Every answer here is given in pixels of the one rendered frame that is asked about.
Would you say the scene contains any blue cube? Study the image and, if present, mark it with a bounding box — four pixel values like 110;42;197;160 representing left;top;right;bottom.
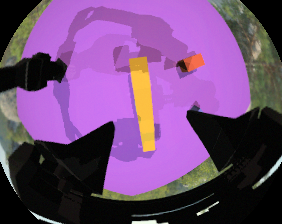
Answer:
192;105;204;112

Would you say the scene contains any orange rectangular block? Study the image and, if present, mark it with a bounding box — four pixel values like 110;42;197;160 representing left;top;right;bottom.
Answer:
178;53;205;73

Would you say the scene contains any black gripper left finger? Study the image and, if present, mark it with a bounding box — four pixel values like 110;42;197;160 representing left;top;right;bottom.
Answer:
33;121;114;196

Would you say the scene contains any yellow bar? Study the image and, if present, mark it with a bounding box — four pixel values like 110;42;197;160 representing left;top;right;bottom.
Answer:
129;56;154;151

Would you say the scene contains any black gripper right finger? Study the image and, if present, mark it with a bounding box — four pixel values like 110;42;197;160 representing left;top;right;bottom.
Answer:
186;107;259;172

